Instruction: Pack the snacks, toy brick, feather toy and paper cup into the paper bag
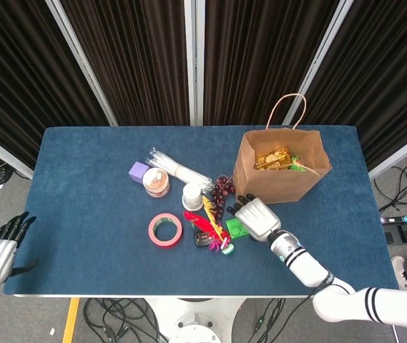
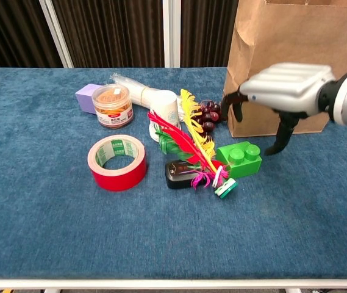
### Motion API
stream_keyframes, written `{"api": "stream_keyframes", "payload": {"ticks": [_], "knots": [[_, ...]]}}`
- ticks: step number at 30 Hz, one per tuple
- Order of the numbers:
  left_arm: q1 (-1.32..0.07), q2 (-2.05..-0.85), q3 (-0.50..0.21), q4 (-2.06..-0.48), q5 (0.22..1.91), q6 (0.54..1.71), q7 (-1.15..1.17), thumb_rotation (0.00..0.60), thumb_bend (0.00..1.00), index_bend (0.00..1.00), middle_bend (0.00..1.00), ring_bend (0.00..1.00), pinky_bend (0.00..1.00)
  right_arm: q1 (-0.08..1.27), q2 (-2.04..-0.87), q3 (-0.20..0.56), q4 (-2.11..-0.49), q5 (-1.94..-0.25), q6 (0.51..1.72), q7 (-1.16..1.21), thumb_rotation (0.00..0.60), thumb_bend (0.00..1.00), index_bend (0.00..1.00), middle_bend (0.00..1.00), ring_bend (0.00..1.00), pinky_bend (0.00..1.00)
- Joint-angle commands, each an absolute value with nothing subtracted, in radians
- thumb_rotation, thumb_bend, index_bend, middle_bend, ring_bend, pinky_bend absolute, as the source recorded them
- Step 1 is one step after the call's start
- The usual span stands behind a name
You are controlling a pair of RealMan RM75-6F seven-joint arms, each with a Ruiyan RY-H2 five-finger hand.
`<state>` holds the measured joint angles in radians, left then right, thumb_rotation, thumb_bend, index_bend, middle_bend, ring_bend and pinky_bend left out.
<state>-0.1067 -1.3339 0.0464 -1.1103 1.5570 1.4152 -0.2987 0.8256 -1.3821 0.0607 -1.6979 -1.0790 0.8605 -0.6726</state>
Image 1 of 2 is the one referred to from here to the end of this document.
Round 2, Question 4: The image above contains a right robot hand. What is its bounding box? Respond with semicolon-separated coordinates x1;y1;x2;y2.
226;193;282;243

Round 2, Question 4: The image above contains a green toy brick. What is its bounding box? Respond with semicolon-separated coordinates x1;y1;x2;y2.
225;217;250;241

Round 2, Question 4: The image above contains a red yellow feather toy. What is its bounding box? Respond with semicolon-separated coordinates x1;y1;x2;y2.
183;194;235;257

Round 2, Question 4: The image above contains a yellow snack packet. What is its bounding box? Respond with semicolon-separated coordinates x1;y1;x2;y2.
252;146;293;172

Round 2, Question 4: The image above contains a green white snack packet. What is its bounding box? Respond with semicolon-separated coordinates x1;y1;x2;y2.
288;154;308;173

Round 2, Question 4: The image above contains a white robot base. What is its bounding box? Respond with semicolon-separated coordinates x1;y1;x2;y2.
145;297;247;343

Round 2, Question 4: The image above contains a brown paper carrier bag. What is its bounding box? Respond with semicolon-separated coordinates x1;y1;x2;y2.
232;93;333;204

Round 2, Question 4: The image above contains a white paper cup stack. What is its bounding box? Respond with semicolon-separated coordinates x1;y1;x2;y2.
182;182;204;212

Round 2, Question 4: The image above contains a dark red grape bunch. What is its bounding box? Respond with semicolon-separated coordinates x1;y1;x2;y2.
210;174;235;219

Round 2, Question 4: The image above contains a black car key fob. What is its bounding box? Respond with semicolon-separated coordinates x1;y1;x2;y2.
193;231;214;248

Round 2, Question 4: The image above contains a red tape roll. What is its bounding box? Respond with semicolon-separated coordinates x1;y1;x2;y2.
148;213;183;247

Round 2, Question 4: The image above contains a bundle of clear straws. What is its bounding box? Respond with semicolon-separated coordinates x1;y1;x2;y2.
147;147;214;192

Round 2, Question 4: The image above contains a blue table cover cloth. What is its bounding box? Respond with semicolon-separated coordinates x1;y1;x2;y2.
2;125;400;297

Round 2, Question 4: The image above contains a clear jar of rubber bands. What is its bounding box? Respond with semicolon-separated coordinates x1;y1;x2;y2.
142;167;171;198

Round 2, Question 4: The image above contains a purple cube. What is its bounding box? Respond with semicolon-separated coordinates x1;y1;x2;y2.
128;161;149;183

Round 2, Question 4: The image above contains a person's light shoe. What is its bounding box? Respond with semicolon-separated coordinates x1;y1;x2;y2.
391;255;407;291

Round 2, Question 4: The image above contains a black pleated curtain panel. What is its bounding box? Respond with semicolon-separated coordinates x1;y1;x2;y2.
298;0;407;172
59;0;191;126
0;0;111;171
202;0;340;126

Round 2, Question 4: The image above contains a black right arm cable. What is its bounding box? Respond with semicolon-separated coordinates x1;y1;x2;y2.
294;284;333;312

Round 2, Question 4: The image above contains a white partition base rail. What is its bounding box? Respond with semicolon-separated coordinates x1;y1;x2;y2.
0;126;34;179
367;124;407;181

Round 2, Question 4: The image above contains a white partition post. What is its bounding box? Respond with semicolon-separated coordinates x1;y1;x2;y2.
44;0;119;126
184;0;206;126
283;0;355;126

